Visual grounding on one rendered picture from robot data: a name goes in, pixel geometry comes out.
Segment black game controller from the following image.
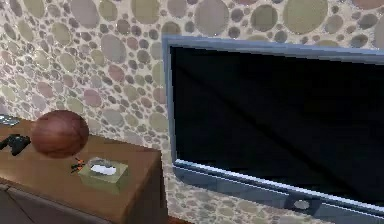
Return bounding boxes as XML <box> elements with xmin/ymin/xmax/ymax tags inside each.
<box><xmin>0</xmin><ymin>133</ymin><xmax>32</xmax><ymax>157</ymax></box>

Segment green tissue box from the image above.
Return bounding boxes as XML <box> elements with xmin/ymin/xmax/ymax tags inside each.
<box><xmin>78</xmin><ymin>156</ymin><xmax>129</xmax><ymax>192</ymax></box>

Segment brown wooden cupboard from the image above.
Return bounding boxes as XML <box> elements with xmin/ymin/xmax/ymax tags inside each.
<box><xmin>0</xmin><ymin>117</ymin><xmax>168</xmax><ymax>224</ymax></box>

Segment grey flat remote control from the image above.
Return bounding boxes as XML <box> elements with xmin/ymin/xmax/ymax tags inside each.
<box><xmin>0</xmin><ymin>114</ymin><xmax>20</xmax><ymax>127</ymax></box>

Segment grey framed television set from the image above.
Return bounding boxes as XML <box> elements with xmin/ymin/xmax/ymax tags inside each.
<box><xmin>162</xmin><ymin>35</ymin><xmax>384</xmax><ymax>222</ymax></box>

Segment small orange black keys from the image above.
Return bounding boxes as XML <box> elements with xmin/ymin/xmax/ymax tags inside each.
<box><xmin>70</xmin><ymin>157</ymin><xmax>86</xmax><ymax>174</ymax></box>

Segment brown basketball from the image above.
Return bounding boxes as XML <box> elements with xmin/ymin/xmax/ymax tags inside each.
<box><xmin>30</xmin><ymin>109</ymin><xmax>90</xmax><ymax>159</ymax></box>

